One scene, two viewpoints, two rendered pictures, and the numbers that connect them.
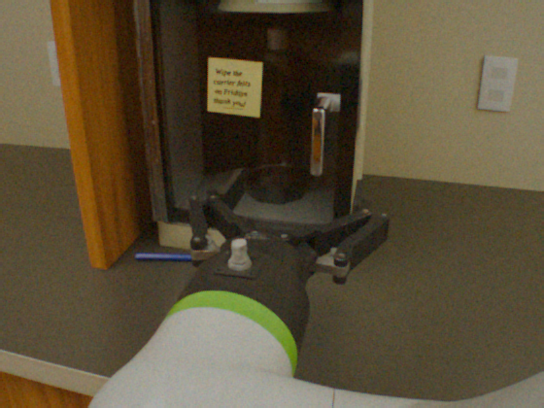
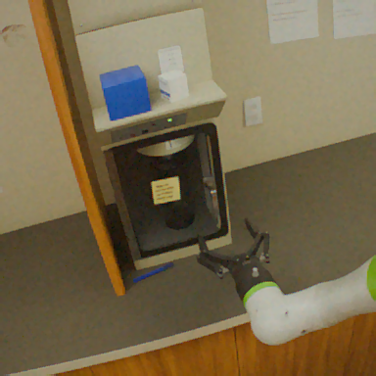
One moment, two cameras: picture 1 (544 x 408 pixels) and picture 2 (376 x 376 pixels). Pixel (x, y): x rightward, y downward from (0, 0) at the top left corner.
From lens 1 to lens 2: 0.82 m
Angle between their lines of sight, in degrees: 23
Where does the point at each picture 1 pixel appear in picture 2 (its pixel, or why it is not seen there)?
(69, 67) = (95, 214)
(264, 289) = (266, 277)
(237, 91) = (167, 192)
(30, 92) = not seen: outside the picture
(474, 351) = (300, 257)
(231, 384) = (285, 301)
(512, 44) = (255, 90)
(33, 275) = (95, 313)
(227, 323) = (269, 290)
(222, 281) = (257, 280)
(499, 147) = (261, 140)
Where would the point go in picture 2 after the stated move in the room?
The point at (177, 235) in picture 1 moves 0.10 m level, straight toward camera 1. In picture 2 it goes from (145, 262) to (164, 277)
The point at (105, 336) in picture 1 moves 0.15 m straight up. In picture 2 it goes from (161, 320) to (150, 286)
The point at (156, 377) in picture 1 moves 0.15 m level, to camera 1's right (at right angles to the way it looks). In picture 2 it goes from (272, 307) to (325, 275)
